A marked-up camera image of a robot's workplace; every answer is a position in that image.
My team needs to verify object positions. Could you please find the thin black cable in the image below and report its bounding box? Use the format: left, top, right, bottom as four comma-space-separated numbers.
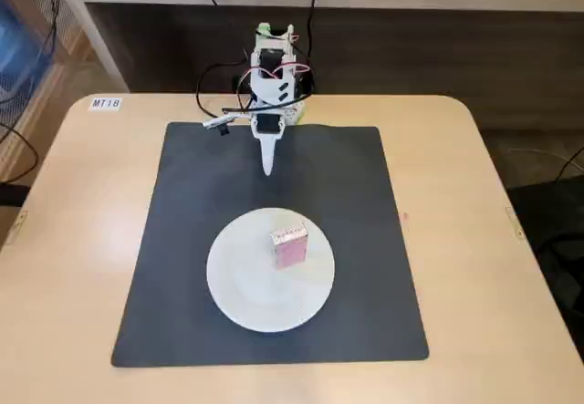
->
44, 0, 65, 55

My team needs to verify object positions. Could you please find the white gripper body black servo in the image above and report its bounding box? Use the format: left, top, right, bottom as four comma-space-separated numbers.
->
248, 112, 287, 141

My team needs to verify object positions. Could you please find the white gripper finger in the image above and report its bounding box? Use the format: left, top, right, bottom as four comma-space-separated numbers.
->
267, 135, 279, 177
257, 137, 269, 177

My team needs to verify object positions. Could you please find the pink cardboard box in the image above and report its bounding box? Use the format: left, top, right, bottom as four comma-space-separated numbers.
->
269, 222, 309, 272

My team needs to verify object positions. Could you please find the black armrest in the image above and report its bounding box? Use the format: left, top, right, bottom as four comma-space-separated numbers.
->
0, 181, 31, 208

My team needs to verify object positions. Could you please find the black chair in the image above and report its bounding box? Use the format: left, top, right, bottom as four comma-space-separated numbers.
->
505, 179, 584, 348

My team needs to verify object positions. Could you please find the black looped floor cable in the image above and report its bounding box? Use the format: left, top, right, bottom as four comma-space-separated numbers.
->
0, 97, 38, 182

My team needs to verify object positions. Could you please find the dark grey mat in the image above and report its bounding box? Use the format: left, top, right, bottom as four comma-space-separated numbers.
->
110, 121, 431, 369

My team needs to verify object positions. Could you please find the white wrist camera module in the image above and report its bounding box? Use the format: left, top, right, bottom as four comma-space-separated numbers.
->
201, 116, 235, 138

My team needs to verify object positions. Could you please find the metal table hinge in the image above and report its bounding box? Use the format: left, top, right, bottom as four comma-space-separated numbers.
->
503, 204, 528, 242
7, 209, 30, 246

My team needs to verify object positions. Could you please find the white round dish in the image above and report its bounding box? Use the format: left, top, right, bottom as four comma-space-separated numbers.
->
205, 206, 337, 334

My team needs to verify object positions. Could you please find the blue plastic bin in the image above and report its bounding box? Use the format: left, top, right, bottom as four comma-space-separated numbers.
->
0, 0, 52, 100

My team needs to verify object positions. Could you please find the white MT18 label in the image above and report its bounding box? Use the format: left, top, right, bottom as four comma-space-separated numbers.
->
89, 96, 122, 111

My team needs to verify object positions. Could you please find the black power cable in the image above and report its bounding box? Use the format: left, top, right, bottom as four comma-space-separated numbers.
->
297, 0, 318, 93

